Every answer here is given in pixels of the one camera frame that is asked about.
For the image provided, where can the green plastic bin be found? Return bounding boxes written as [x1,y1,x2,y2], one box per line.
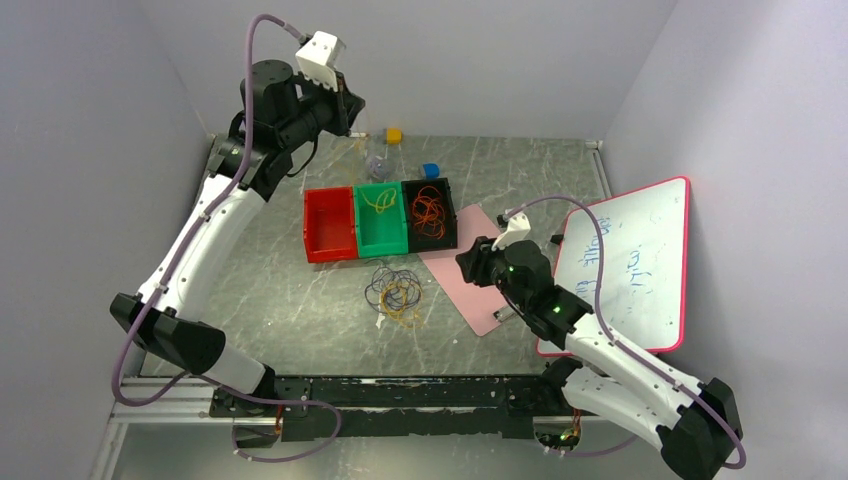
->
[353,182,409,258]

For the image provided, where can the black plastic bin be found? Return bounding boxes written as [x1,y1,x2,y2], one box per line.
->
[400,178,458,253]

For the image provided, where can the yellow cable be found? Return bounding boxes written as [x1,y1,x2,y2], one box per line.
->
[377,280,425,329]
[331,105,399,216]

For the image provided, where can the pink-framed whiteboard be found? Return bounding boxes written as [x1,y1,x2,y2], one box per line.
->
[554,176,691,353]

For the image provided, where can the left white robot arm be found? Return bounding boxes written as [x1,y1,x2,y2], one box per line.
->
[110,60,365,416]

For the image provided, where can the blue cube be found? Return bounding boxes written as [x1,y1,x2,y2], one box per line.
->
[421,163,441,179]

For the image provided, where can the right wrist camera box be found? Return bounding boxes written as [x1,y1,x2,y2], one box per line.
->
[492,212,532,251]

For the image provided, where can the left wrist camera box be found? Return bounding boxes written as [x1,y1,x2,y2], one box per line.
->
[295,31,346,93]

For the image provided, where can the pink clipboard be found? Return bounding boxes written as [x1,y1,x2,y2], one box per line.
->
[419,204,515,337]

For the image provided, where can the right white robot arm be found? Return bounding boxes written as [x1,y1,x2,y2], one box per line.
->
[456,237,747,479]

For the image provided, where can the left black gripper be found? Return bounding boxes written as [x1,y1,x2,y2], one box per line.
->
[280,67,367,150]

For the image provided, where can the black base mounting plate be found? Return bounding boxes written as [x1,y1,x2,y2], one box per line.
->
[208,374,575,445]

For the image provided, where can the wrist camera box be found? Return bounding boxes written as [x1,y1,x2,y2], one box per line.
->
[492,212,532,251]
[295,31,346,93]

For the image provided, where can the purple cable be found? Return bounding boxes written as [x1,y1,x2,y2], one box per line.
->
[362,263,425,317]

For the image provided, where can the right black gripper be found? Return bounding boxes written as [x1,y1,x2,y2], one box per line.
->
[456,232,531,312]

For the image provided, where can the aluminium rail frame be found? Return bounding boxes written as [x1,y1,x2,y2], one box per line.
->
[90,377,600,479]

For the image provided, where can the red plastic bin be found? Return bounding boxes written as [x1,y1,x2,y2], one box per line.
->
[303,186,359,264]

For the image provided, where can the yellow cube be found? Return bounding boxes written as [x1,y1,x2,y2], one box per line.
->
[385,128,403,145]

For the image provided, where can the orange cable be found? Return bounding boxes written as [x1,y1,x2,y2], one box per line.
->
[410,185,450,242]

